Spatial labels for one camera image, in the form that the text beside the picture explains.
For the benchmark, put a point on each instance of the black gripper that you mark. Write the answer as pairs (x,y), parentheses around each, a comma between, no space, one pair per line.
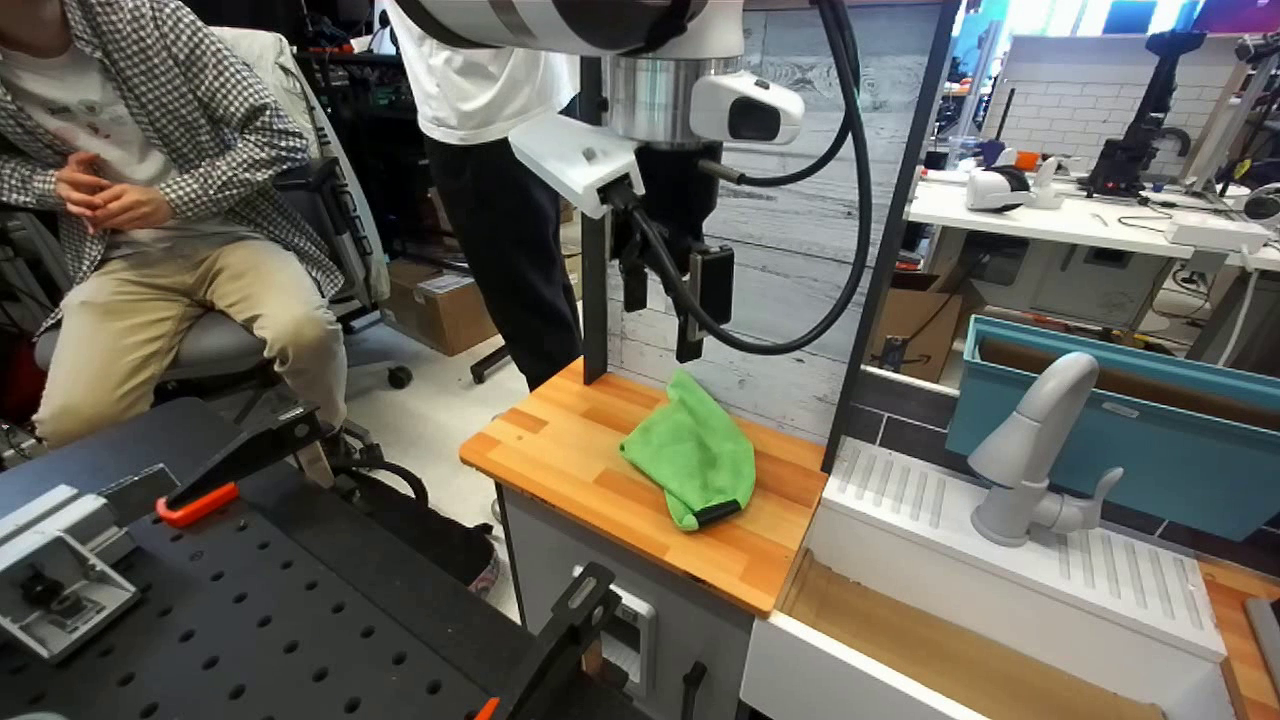
(682,192)

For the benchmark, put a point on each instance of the green microfiber cloth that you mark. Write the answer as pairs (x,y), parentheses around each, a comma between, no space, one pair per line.
(695,455)

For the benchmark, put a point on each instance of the black background robot arm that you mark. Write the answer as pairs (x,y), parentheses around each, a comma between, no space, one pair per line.
(1133,147)

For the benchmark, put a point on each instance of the grey background robot arm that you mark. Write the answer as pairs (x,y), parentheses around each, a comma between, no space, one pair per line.
(1235,122)

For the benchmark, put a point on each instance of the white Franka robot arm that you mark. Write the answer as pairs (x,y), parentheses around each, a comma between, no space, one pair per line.
(562,21)

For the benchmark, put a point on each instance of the grey wood back panel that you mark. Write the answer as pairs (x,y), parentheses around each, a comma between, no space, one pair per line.
(784,387)

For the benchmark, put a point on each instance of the standing person black pants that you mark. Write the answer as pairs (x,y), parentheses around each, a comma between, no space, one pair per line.
(504,264)

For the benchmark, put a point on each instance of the wooden toy kitchen unit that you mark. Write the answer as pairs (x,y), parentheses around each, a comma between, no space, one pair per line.
(584,455)

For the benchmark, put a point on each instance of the brown cardboard box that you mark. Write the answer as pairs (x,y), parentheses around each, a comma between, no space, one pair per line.
(446,315)

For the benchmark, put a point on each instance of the cardboard box under desk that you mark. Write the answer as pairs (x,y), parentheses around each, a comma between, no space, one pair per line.
(920,325)

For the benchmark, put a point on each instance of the white object on desk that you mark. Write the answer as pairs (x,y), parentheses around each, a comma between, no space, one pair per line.
(992,191)

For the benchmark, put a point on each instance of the white toy sink basin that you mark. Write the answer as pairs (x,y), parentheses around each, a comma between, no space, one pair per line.
(933,522)

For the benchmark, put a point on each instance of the grey toy faucet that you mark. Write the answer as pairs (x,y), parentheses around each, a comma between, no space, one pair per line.
(1032,426)

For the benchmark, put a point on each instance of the white lab desk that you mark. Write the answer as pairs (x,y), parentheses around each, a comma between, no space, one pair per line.
(1065,221)

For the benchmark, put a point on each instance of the grey office chair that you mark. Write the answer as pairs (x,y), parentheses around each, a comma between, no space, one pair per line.
(223,352)

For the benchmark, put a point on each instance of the seated person khaki pants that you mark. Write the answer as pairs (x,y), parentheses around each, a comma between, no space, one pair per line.
(203,134)

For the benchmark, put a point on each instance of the black perforated breadboard table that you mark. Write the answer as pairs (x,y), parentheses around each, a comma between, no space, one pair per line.
(264,626)

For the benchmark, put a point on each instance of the dark panel frame post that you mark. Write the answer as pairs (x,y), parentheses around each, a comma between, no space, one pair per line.
(598,307)
(894,214)

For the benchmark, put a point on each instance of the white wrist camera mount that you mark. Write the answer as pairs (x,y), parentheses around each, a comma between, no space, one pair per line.
(573,161)

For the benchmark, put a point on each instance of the aluminium extrusion bracket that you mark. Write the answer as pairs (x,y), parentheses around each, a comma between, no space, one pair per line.
(54,585)

